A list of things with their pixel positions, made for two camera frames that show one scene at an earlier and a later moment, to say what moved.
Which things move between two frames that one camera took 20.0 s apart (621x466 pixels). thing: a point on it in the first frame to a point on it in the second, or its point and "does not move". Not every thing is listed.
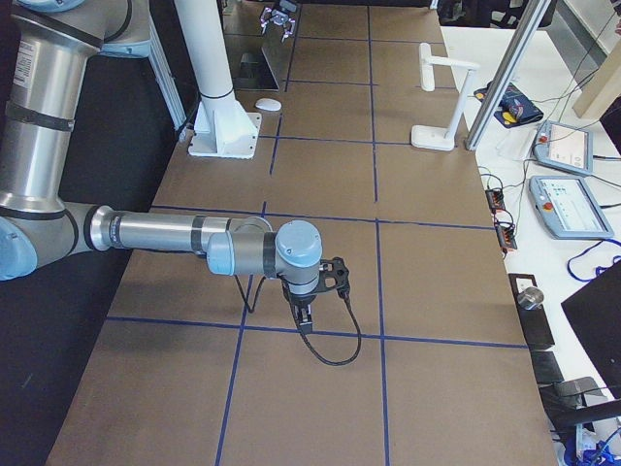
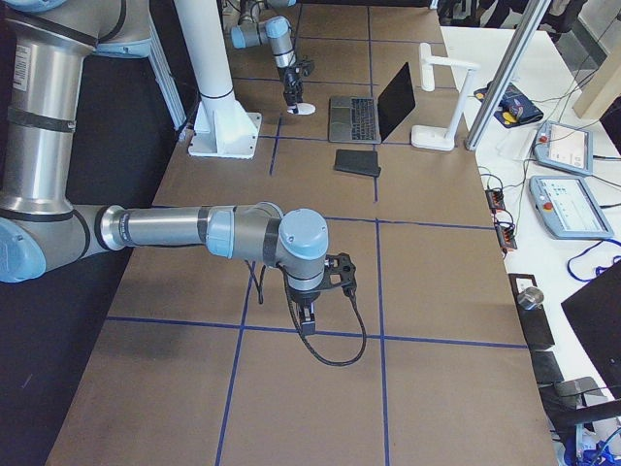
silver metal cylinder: x=531 y=298 does not move
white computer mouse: x=268 y=104 to x=304 y=109
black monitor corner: x=595 y=315 does not move
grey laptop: x=255 y=73 to x=370 y=120
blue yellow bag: x=514 y=110 does not move
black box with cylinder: x=530 y=298 does not move
